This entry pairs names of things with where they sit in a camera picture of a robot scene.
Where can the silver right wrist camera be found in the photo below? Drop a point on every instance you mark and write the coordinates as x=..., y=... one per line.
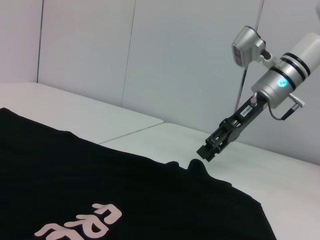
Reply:
x=246, y=45

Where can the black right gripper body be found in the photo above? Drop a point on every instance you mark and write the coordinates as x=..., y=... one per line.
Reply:
x=242, y=120

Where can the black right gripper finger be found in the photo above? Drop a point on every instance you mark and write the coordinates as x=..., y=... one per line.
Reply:
x=216, y=152
x=203, y=152

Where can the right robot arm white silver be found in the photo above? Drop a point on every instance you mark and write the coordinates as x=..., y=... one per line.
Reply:
x=282, y=80

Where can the black shirt with white print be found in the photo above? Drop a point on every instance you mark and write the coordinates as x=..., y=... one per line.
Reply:
x=112, y=180

